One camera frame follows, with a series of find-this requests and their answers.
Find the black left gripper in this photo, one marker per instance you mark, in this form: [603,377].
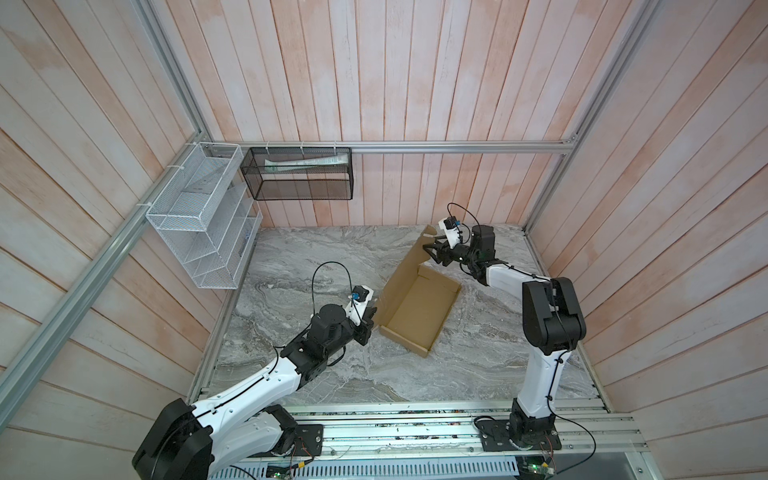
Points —
[364,328]

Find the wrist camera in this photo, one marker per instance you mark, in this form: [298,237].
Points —
[451,229]
[361,295]

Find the white wire mesh shelf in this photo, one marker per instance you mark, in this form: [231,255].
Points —
[207,217]

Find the white slotted cable duct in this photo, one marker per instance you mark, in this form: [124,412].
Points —
[415,468]

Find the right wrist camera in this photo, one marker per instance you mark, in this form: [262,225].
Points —
[451,229]

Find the right green circuit board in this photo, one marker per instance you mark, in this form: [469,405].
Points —
[530,469]

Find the green circuit board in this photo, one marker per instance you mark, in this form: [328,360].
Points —
[530,469]
[278,472]

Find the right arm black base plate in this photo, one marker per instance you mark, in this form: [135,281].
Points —
[516,434]

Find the brown cardboard box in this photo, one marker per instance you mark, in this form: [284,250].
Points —
[417,300]

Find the black wire mesh basket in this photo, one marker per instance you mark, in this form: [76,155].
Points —
[297,186]

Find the white paper in black basket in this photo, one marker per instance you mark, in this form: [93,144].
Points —
[282,164]

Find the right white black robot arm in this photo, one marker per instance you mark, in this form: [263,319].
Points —
[552,319]

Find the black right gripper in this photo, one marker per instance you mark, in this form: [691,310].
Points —
[438,258]

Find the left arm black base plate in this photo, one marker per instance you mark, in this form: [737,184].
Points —
[301,439]

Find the left green circuit board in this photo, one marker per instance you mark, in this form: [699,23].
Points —
[278,472]

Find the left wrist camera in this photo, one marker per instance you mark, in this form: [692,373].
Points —
[361,295]

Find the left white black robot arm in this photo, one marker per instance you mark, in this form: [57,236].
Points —
[194,441]

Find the aluminium mounting rail frame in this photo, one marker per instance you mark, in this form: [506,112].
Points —
[357,431]

